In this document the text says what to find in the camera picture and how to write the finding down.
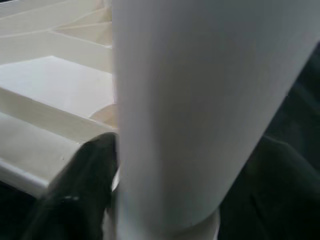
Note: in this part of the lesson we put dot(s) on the black cloth cover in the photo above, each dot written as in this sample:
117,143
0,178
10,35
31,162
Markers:
300,100

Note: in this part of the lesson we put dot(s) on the white plastic table leg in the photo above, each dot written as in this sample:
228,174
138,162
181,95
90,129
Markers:
200,100

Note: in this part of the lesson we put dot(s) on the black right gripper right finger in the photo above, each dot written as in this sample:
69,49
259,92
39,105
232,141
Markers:
280,195

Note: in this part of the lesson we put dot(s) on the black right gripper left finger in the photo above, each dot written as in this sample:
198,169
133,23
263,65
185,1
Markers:
75,190

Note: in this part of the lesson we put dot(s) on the white plastic table top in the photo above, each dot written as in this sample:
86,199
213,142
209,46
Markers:
50,87

